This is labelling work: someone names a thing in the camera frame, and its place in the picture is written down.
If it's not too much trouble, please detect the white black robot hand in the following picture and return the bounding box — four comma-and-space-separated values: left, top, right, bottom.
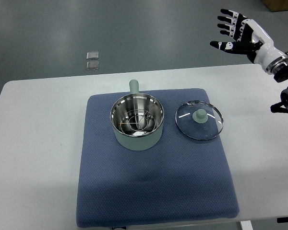
210, 9, 288, 72

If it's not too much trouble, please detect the glass lid with green knob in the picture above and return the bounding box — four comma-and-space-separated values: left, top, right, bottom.
175, 100, 224, 141

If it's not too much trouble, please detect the green pot with steel interior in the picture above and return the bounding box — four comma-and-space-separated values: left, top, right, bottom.
110, 80, 165, 151

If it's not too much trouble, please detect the brown cardboard box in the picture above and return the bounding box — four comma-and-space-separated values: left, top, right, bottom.
262, 0, 288, 12

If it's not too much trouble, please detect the upper metal floor plate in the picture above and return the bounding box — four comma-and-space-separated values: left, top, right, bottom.
86, 51, 99, 60

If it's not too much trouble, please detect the blue quilted mat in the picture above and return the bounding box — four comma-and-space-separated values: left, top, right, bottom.
76, 88, 239, 228

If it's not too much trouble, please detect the wire steaming rack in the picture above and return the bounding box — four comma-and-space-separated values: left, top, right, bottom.
119, 109, 156, 136

